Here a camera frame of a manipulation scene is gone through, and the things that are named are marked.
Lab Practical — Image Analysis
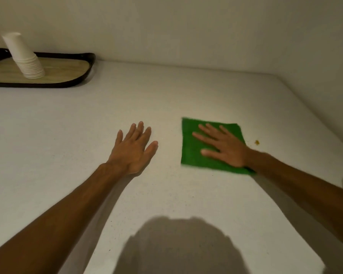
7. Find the person's right hand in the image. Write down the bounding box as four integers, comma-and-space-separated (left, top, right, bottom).
192, 123, 252, 169

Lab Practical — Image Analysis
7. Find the person's left hand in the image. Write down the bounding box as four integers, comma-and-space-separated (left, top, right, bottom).
107, 121, 159, 176

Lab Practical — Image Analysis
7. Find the green cleaning cloth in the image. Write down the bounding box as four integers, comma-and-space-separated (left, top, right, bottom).
181, 117, 257, 176

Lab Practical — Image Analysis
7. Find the person's left forearm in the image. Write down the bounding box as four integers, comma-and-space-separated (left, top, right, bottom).
0, 162, 132, 274

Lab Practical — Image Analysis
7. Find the person's right forearm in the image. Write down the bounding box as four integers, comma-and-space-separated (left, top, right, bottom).
245, 149, 343, 252

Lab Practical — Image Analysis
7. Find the wooden tray with black rim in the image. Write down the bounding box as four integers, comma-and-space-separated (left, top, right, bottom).
0, 48, 96, 89

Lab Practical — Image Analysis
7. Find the stack of white paper cups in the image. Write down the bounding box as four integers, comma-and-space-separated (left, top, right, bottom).
2, 32, 46, 80

